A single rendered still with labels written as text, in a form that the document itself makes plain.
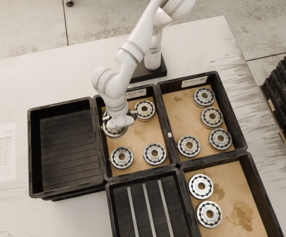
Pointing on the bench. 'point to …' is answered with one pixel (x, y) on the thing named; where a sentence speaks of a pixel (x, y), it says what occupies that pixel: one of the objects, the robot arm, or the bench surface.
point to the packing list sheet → (0, 154)
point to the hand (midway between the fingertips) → (122, 123)
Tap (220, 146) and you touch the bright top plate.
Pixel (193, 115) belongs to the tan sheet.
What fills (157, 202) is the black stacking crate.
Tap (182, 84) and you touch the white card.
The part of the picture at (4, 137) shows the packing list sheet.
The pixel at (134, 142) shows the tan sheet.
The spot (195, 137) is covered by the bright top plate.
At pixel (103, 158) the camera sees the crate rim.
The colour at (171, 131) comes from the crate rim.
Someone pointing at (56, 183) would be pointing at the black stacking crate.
